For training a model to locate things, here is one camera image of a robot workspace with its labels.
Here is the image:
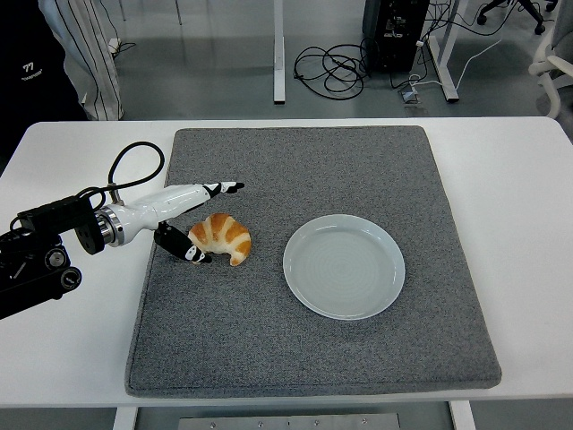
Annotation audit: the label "golden brown croissant bread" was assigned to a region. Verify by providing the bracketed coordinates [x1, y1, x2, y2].
[187, 212, 252, 267]

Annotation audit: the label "grey fabric mat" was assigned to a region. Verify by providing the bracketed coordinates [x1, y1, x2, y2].
[124, 125, 502, 397]

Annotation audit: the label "small silver floor socket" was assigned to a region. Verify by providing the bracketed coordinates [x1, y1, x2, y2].
[398, 87, 424, 108]

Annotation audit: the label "black office chair base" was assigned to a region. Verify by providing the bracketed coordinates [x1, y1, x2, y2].
[476, 0, 560, 36]

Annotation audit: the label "grey metal plate with screws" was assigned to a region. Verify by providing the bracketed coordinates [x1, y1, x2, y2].
[177, 412, 401, 430]

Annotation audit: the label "pale blue round plate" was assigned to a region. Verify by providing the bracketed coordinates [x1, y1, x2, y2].
[282, 213, 406, 322]

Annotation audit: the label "white table leg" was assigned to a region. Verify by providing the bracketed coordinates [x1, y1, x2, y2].
[112, 406, 139, 430]
[449, 400, 476, 430]

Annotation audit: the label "black fabric with white print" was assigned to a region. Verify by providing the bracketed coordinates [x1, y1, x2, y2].
[0, 0, 90, 156]

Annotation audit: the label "black computer tower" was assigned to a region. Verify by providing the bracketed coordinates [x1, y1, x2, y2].
[361, 0, 430, 74]

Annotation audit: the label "person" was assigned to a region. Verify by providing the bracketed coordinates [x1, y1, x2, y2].
[38, 0, 124, 121]

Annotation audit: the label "white office chair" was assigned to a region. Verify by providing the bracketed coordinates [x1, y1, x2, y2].
[527, 0, 573, 120]

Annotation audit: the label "tangled black cables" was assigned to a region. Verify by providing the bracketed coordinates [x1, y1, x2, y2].
[294, 38, 378, 99]

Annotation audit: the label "white cable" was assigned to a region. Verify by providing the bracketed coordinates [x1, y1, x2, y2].
[408, 38, 505, 90]

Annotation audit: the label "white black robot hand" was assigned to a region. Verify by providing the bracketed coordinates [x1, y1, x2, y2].
[116, 180, 246, 266]

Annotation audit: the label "white desk leg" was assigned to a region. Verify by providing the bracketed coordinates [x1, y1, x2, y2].
[427, 0, 461, 104]
[272, 0, 287, 106]

